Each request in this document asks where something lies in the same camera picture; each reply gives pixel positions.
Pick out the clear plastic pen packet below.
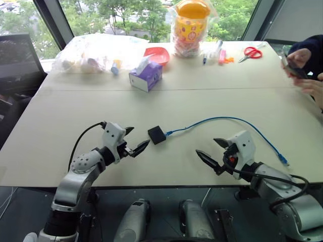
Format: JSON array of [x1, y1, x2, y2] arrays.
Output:
[[200, 39, 224, 64]]

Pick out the orange-lid candy jar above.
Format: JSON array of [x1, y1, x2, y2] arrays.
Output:
[[174, 0, 211, 58]]

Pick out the dark window frame post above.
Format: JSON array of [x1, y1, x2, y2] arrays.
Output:
[[32, 0, 74, 50], [241, 0, 323, 42]]

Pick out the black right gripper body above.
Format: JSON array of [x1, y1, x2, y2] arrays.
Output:
[[223, 144, 240, 174]]

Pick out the black office chair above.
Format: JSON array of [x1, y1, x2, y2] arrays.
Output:
[[0, 33, 49, 150]]

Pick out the black metal bracket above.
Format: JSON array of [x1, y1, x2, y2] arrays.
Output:
[[214, 208, 237, 242]]

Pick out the dark smartphone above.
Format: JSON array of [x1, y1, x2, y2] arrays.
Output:
[[281, 55, 309, 80]]

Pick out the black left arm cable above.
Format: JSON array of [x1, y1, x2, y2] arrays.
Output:
[[67, 122, 107, 173]]

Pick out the blue Ethernet cable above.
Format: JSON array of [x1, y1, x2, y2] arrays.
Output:
[[165, 116, 291, 167]]

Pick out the clear plastic jar bag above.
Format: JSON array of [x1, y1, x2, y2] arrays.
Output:
[[169, 0, 221, 59]]

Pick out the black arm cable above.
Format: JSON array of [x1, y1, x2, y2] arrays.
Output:
[[67, 122, 107, 173], [222, 150, 309, 211]]

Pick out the person's left hand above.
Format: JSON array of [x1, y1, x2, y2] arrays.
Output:
[[292, 73, 323, 109]]

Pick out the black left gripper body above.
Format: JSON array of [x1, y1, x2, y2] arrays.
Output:
[[118, 140, 134, 158]]

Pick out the person's right hand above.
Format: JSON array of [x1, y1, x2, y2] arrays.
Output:
[[287, 47, 312, 71]]

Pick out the right gripper short-looking black finger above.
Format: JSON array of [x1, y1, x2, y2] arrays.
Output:
[[213, 137, 230, 150]]

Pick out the purple tissue box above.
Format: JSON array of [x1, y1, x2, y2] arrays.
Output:
[[128, 55, 163, 93]]

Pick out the small blue yellow bottle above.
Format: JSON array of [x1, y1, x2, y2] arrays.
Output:
[[111, 59, 121, 76]]

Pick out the small black adapter box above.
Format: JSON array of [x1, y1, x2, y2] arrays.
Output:
[[147, 125, 168, 145]]

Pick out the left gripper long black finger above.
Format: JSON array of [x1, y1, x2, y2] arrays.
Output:
[[131, 139, 151, 158]]

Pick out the red plastic bowl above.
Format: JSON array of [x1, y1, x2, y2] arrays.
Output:
[[143, 46, 171, 67]]

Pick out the red-handled scissors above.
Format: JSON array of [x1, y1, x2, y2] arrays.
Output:
[[237, 46, 263, 64]]

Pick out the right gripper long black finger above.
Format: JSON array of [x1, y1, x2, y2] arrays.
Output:
[[195, 149, 226, 176]]

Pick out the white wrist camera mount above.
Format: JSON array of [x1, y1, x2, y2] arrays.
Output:
[[225, 130, 254, 172], [101, 122, 127, 165]]

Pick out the large clear plastic bag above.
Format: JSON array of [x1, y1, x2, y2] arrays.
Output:
[[51, 33, 150, 75]]

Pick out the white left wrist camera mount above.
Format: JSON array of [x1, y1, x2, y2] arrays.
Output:
[[101, 122, 127, 165]]

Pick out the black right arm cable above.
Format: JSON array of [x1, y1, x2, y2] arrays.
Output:
[[222, 150, 309, 211]]

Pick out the grey rounded robot housing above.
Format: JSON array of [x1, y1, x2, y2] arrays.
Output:
[[113, 198, 152, 242], [178, 199, 216, 242]]

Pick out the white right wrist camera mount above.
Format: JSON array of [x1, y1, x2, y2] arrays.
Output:
[[225, 130, 254, 172]]

